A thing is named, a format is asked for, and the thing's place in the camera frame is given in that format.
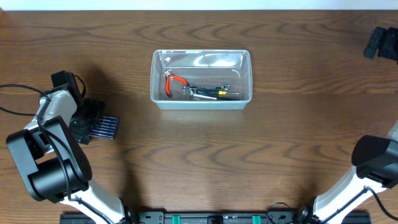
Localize blue screwdriver bit case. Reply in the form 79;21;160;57
89;116;119;140

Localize red handled pliers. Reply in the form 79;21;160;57
164;70;189;98

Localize claw hammer black handle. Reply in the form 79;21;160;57
190;91;240;101

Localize yellow black screwdriver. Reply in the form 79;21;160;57
196;90;239;96

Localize silver offset wrench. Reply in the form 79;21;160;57
182;84;231;91

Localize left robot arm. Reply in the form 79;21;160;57
6;70;137;223

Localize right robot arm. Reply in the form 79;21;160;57
296;124;397;223

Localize clear plastic container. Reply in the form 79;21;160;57
150;50;252;110

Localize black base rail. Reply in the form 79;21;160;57
59;208;372;224

